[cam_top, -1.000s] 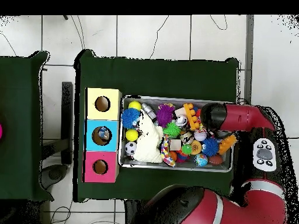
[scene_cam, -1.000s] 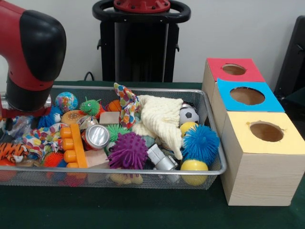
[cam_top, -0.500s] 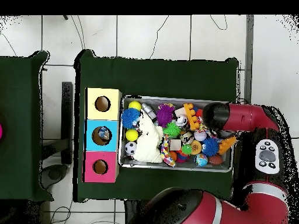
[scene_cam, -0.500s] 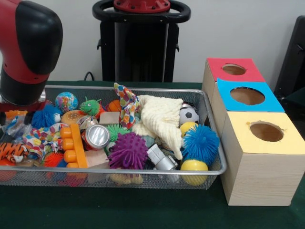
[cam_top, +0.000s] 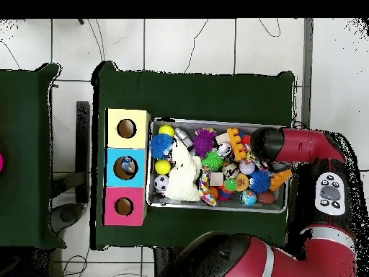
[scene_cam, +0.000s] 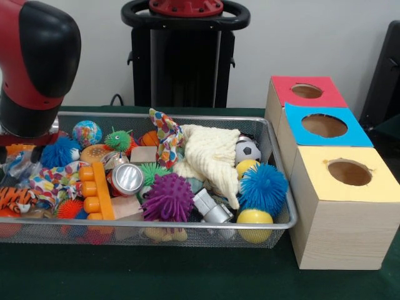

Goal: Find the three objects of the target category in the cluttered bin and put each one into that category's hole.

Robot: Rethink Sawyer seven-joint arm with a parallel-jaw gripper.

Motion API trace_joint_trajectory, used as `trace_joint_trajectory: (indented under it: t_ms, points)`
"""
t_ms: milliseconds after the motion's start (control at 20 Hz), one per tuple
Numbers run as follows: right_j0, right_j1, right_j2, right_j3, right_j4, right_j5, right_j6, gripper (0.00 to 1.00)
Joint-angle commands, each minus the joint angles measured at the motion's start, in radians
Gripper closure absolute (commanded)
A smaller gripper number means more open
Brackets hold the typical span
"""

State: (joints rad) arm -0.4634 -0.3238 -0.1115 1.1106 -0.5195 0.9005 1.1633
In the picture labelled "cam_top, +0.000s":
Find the clear plastic packet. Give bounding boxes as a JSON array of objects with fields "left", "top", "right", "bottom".
[{"left": 121, "top": 158, "right": 137, "bottom": 176}]

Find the multicoloured swirl ball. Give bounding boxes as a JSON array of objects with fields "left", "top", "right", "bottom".
[{"left": 240, "top": 190, "right": 258, "bottom": 207}]

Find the orange toy building block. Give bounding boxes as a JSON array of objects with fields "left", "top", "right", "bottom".
[
  {"left": 226, "top": 127, "right": 249, "bottom": 162},
  {"left": 268, "top": 168, "right": 293, "bottom": 193}
]

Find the shallow clear mesh bin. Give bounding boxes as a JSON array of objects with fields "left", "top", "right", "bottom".
[{"left": 146, "top": 118, "right": 292, "bottom": 214}]

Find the wooden box with three holes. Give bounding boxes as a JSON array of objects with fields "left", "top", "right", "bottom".
[{"left": 103, "top": 107, "right": 152, "bottom": 227}]

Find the purple spiky ball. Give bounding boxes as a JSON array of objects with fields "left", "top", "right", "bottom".
[{"left": 192, "top": 128, "right": 218, "bottom": 158}]

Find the large blue spiky ball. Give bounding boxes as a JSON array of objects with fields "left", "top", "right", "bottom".
[{"left": 149, "top": 133, "right": 174, "bottom": 161}]

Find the cream knitted cloth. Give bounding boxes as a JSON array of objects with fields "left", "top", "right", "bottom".
[{"left": 164, "top": 138, "right": 203, "bottom": 203}]

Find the yellow ball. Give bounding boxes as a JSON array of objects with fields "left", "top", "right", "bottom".
[
  {"left": 154, "top": 159, "right": 172, "bottom": 176},
  {"left": 158, "top": 123, "right": 175, "bottom": 138}
]

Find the green spiky ball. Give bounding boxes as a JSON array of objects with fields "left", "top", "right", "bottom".
[{"left": 201, "top": 151, "right": 225, "bottom": 172}]

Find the small soccer ball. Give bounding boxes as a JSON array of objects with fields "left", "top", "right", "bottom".
[{"left": 153, "top": 174, "right": 171, "bottom": 193}]

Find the silver metal can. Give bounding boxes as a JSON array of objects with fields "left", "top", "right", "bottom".
[{"left": 216, "top": 144, "right": 234, "bottom": 161}]

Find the colourful patterned cloth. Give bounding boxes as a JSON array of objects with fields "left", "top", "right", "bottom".
[{"left": 197, "top": 166, "right": 218, "bottom": 208}]

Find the dark green table cloth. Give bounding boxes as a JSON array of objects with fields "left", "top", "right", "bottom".
[
  {"left": 91, "top": 60, "right": 296, "bottom": 255},
  {"left": 0, "top": 62, "right": 67, "bottom": 250}
]

